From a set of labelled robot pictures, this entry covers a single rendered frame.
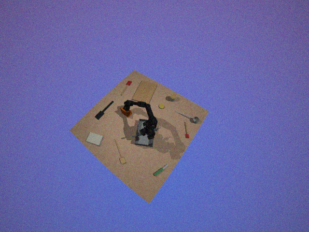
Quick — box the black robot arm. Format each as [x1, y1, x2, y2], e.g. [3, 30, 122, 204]
[123, 100, 157, 137]

